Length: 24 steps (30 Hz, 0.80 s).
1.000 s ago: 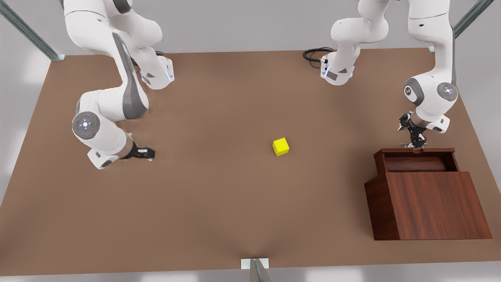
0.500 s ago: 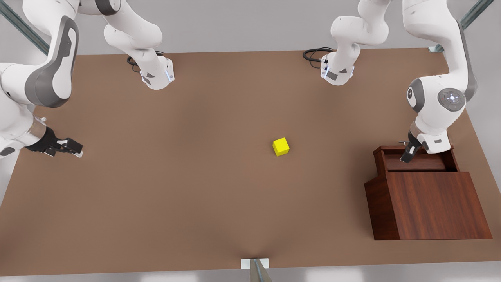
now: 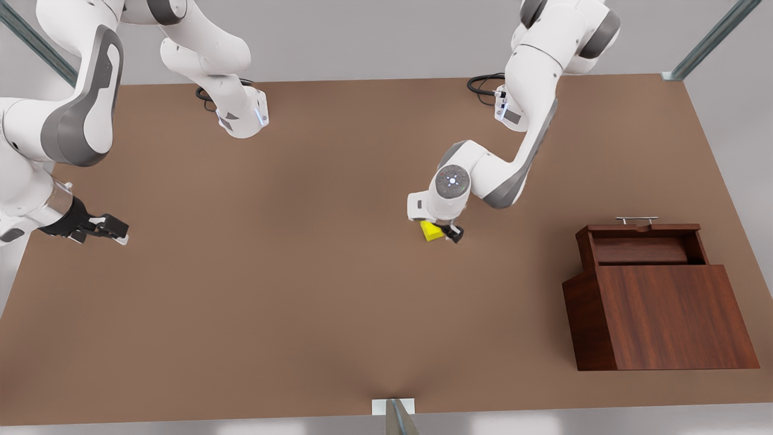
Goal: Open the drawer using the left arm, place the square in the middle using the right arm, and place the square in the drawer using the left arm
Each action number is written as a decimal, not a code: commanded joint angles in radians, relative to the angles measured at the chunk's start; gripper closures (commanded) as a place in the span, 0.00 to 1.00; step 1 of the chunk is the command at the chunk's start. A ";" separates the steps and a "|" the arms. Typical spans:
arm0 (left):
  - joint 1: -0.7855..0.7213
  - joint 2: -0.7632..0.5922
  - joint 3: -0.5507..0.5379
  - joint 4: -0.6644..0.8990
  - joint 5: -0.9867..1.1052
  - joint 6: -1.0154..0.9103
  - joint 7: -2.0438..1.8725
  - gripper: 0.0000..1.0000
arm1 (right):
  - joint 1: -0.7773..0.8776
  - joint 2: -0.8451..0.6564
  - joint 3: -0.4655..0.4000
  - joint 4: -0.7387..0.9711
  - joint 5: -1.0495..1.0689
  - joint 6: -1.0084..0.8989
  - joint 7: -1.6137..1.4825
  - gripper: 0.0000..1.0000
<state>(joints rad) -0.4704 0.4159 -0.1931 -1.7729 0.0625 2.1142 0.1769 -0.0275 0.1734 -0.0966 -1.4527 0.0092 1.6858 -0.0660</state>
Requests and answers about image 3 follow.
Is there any wooden drawer with silver handle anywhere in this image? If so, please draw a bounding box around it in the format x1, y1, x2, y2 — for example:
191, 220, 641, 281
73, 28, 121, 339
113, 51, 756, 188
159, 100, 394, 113
575, 216, 709, 267

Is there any dark wooden cabinet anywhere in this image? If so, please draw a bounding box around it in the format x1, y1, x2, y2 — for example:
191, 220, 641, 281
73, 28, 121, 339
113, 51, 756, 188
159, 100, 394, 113
562, 263, 761, 372

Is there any black cable loop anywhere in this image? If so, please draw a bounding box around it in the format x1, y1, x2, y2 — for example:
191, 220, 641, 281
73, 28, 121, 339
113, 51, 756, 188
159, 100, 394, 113
466, 72, 507, 107
194, 78, 255, 113

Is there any silver frame post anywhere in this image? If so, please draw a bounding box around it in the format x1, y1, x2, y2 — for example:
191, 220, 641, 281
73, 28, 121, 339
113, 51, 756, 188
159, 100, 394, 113
661, 0, 763, 82
371, 398, 421, 435
0, 0, 80, 87

